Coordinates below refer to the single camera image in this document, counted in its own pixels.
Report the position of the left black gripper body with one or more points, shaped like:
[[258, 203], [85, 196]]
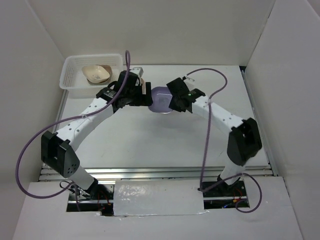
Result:
[[135, 98]]

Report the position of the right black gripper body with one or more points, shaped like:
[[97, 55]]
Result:
[[175, 105]]

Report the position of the purple plate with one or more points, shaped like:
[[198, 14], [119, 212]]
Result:
[[161, 97]]

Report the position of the brown plate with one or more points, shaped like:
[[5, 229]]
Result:
[[143, 86], [98, 75]]

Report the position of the cream plate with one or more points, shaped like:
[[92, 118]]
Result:
[[86, 67]]

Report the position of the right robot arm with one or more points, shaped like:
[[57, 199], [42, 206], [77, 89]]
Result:
[[243, 136]]

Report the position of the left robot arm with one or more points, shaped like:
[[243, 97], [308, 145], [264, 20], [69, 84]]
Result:
[[58, 149]]

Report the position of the white plastic bin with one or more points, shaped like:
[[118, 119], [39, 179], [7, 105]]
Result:
[[74, 81]]

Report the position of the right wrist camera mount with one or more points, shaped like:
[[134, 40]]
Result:
[[189, 79]]

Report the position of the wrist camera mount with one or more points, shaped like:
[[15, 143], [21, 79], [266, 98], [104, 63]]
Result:
[[189, 79], [138, 71]]

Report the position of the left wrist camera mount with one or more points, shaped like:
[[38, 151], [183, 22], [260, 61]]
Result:
[[138, 71]]

